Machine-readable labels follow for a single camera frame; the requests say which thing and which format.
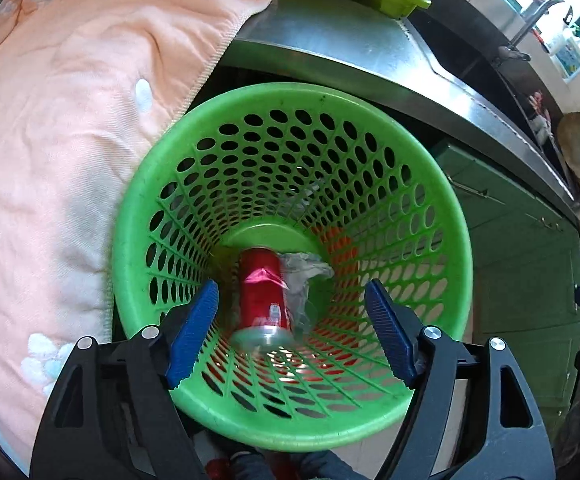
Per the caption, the dish soap bottle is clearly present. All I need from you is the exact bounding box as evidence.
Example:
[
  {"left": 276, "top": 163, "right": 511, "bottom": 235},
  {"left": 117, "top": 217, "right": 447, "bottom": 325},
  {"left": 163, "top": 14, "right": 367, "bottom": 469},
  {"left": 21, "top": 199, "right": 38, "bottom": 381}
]
[{"left": 544, "top": 25, "right": 580, "bottom": 78}]

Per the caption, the metal faucet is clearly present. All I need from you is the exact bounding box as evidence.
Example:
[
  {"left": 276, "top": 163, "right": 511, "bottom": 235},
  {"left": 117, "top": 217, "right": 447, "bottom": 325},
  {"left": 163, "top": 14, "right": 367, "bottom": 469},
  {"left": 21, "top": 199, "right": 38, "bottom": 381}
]
[{"left": 490, "top": 0, "right": 565, "bottom": 66}]

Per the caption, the green plastic mesh basket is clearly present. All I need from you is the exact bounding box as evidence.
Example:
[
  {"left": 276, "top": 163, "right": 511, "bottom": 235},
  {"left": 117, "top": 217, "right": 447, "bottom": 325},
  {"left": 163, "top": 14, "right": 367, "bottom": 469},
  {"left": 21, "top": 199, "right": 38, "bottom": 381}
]
[{"left": 111, "top": 82, "right": 473, "bottom": 453}]

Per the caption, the crumpled clear plastic wrap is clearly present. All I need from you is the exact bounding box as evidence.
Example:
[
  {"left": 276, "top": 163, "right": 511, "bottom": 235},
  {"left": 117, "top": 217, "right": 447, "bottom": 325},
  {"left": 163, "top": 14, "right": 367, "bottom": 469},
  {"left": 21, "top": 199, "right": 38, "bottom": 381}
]
[{"left": 280, "top": 252, "right": 335, "bottom": 341}]

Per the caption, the green cabinet door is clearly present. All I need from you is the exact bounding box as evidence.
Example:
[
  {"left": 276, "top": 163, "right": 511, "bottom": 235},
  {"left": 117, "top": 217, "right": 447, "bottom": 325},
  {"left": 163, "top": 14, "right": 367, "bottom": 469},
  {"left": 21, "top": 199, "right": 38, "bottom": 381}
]
[{"left": 430, "top": 140, "right": 580, "bottom": 411}]

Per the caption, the steel sink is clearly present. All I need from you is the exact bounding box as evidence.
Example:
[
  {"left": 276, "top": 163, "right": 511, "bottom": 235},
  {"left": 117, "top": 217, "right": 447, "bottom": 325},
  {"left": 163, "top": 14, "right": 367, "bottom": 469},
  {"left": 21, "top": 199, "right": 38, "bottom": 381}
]
[{"left": 410, "top": 7, "right": 570, "bottom": 161}]

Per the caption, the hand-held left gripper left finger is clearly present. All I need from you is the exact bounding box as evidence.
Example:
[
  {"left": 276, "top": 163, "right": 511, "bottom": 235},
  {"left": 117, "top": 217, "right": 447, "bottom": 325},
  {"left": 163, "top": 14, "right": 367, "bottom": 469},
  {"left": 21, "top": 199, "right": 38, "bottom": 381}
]
[{"left": 30, "top": 279, "right": 221, "bottom": 480}]

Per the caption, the metal cabinet handle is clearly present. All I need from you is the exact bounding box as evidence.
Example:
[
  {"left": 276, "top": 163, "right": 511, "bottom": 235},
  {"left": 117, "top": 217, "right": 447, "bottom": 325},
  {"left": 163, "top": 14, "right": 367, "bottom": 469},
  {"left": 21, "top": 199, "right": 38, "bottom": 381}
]
[
  {"left": 524, "top": 212, "right": 565, "bottom": 232},
  {"left": 447, "top": 175, "right": 490, "bottom": 200}
]

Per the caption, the red soda can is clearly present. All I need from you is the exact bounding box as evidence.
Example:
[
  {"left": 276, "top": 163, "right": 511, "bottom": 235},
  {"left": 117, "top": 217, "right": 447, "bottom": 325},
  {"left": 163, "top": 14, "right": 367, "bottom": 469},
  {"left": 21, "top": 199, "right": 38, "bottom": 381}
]
[{"left": 230, "top": 247, "right": 295, "bottom": 353}]

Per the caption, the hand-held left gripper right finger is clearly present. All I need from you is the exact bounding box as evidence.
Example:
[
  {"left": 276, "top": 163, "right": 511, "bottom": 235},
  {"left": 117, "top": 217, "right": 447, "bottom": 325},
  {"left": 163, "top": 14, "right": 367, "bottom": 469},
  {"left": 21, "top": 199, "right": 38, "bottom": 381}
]
[{"left": 364, "top": 279, "right": 555, "bottom": 480}]

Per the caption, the pink towel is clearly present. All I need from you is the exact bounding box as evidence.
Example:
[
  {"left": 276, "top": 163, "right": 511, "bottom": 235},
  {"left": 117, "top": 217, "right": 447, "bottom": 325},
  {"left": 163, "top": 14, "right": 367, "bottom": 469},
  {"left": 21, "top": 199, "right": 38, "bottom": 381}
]
[{"left": 0, "top": 0, "right": 291, "bottom": 466}]

